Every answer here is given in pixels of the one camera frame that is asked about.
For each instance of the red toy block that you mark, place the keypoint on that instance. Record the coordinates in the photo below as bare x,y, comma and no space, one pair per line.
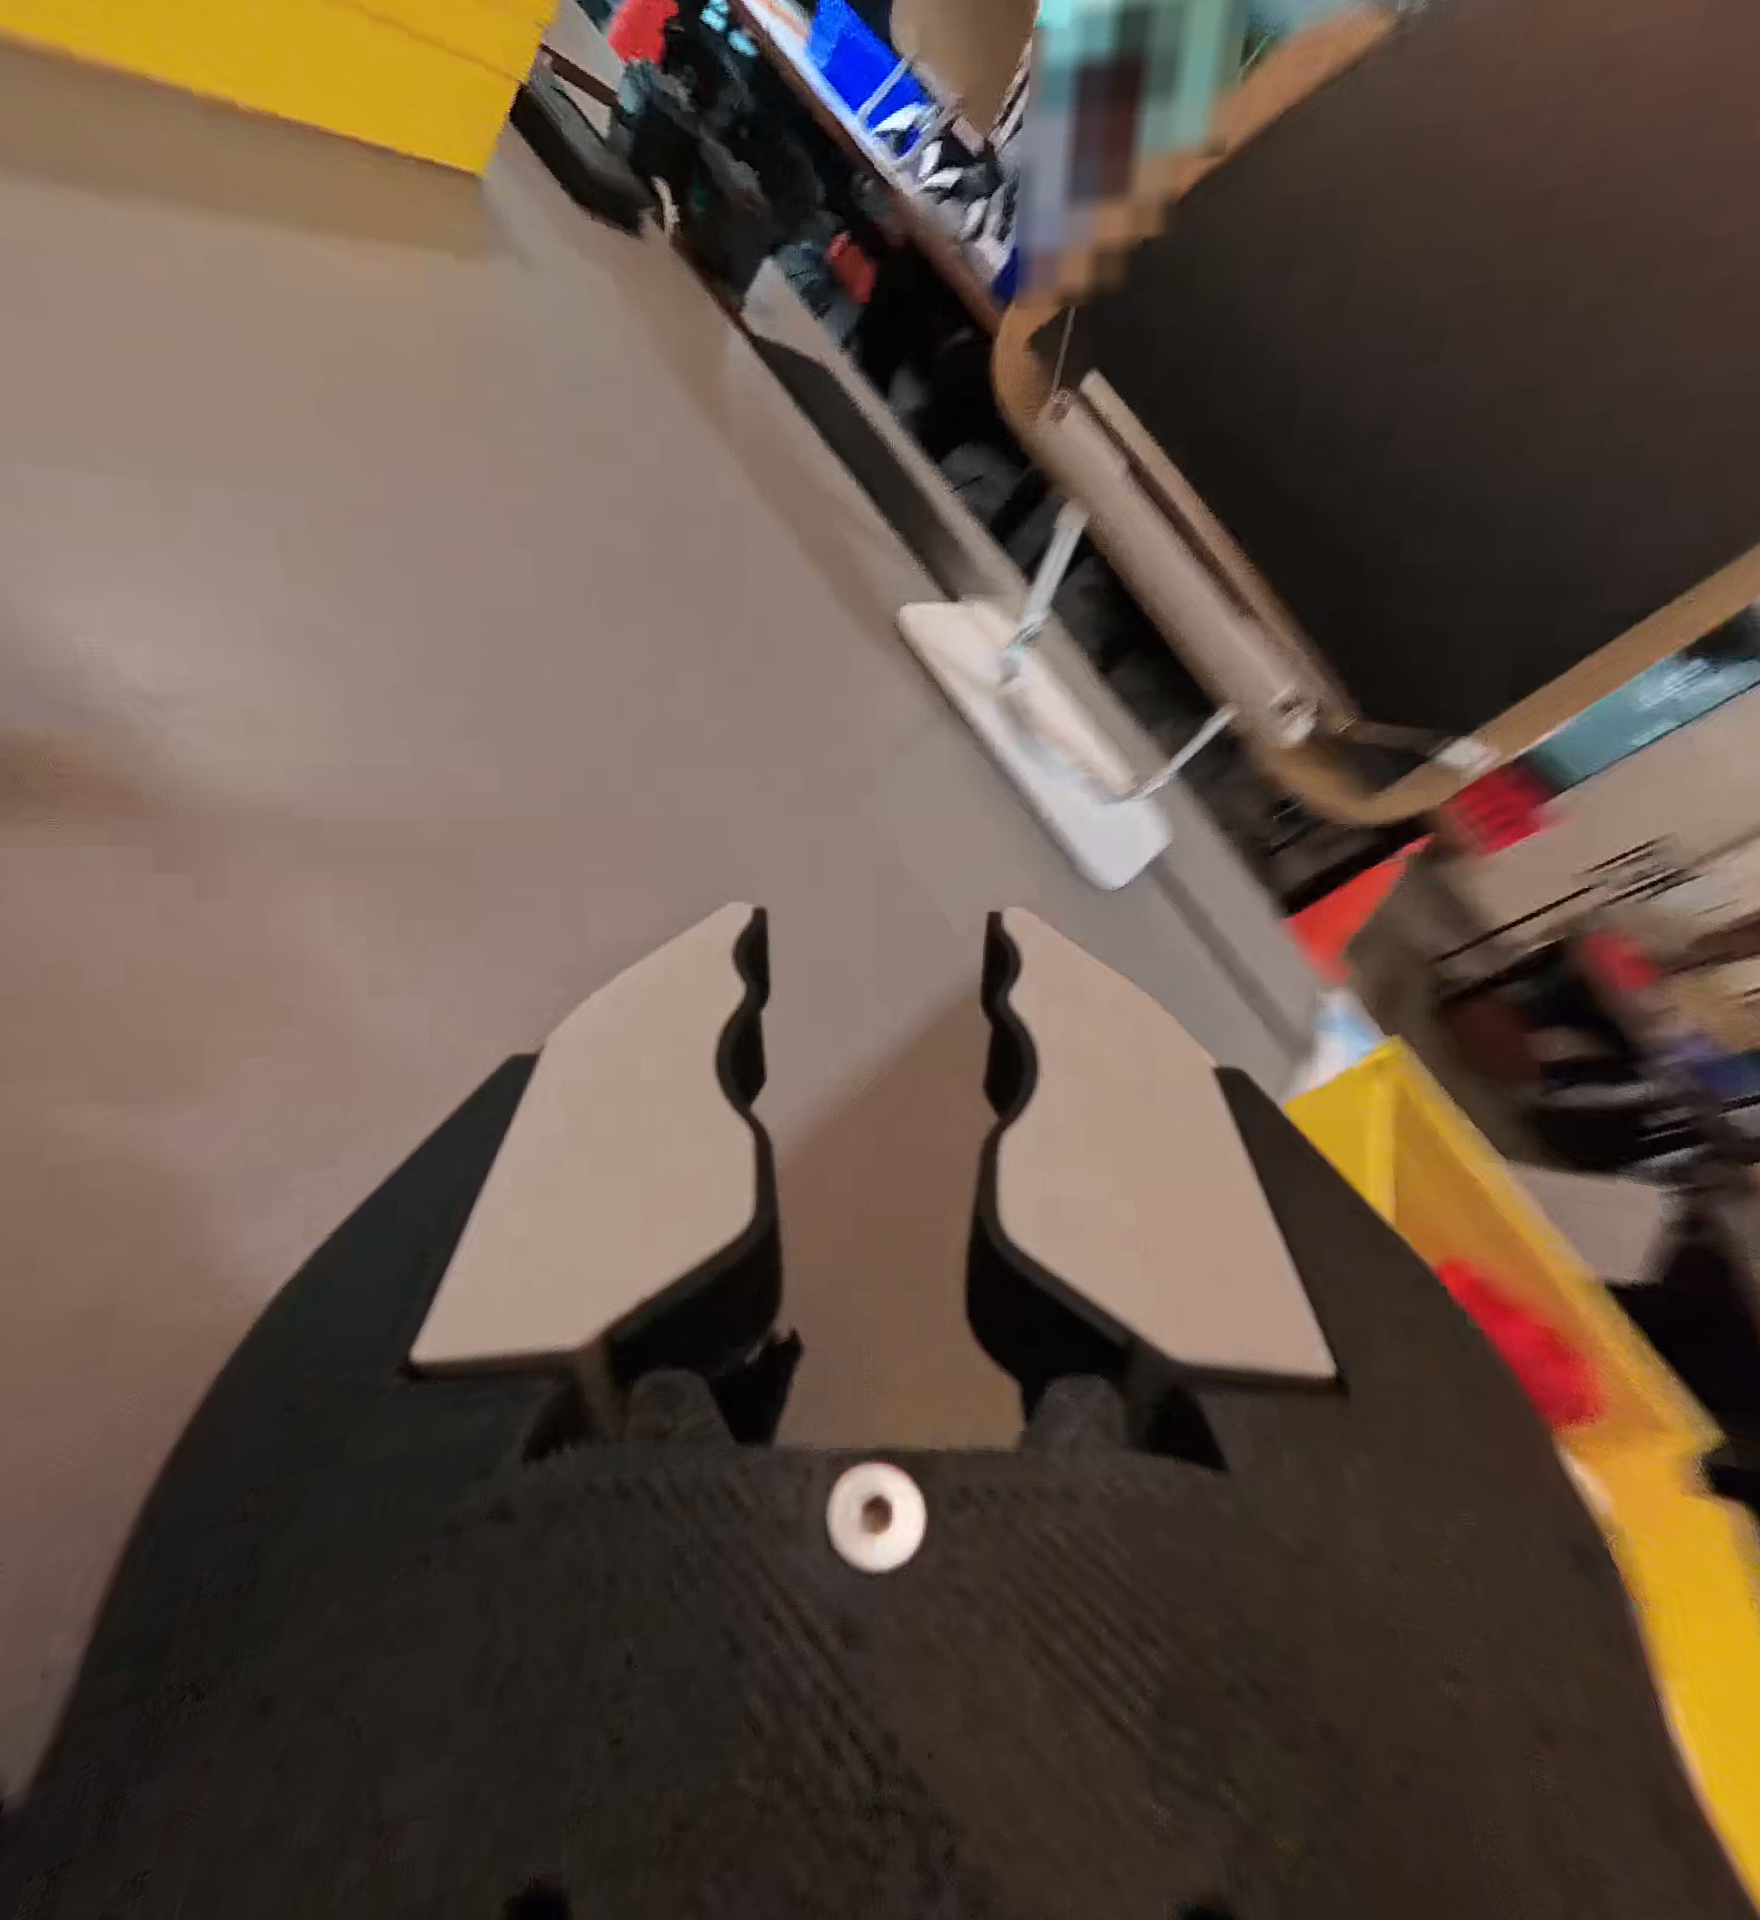
1525,1343

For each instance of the blue storage bin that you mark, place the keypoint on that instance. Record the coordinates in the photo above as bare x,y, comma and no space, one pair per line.
851,38

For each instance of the black desk mat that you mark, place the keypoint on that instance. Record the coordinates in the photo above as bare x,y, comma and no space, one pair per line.
865,451

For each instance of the yellow storage bin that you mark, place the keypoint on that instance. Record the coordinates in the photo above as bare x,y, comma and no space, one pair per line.
1690,1576
297,61

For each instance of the white tablet stand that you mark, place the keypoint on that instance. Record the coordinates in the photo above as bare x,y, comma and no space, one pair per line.
1031,736

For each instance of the black flat case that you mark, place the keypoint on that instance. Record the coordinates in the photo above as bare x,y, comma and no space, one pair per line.
580,143

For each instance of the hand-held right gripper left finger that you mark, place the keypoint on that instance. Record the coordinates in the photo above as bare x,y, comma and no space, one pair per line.
610,1186

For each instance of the grey desk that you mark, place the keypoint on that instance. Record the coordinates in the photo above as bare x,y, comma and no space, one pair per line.
371,601

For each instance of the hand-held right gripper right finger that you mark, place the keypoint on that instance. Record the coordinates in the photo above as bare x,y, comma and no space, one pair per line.
1150,1200

